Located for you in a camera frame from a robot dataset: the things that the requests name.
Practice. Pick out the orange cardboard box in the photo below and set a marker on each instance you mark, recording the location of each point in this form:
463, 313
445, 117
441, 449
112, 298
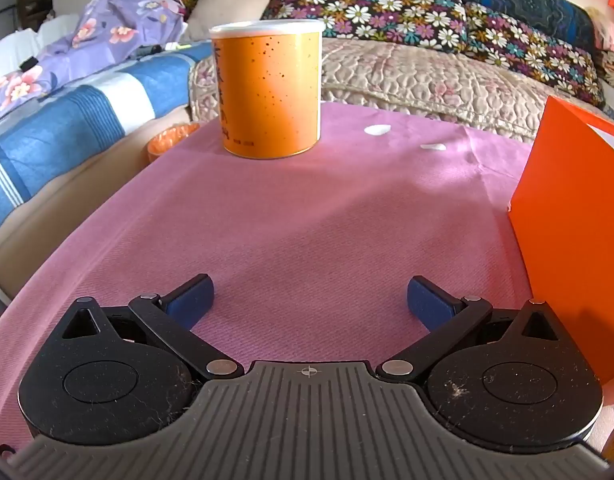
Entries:
572, 240

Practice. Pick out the white cloth cover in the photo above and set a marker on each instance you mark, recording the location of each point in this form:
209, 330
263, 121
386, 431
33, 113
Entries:
32, 40

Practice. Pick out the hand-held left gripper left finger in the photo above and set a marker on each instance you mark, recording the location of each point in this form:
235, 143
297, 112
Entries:
192, 301

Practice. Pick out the small black device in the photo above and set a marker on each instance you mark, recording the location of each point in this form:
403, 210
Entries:
30, 63

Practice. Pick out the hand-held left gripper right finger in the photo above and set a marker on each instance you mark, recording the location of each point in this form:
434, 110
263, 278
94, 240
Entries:
428, 305

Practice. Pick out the tan sofa cushion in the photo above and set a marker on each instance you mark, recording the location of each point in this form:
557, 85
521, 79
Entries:
62, 210

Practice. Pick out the beige pillow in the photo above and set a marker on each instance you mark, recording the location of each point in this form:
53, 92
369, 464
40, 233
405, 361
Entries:
232, 5

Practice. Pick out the purple floral blanket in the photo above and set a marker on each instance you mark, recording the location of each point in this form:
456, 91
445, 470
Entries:
102, 35

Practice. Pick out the orange speckled canister white lid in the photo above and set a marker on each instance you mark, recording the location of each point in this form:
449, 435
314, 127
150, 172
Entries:
272, 90

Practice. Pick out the orange bin with plastic bag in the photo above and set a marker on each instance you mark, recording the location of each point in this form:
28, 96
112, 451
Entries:
169, 139

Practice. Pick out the dark blue patterned cushion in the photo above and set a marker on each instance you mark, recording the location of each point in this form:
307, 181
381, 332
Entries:
532, 0

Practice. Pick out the blue white striped cover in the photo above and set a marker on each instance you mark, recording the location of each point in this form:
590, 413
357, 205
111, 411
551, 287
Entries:
62, 125

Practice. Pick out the pink tablecloth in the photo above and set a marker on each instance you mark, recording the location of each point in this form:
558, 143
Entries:
312, 220

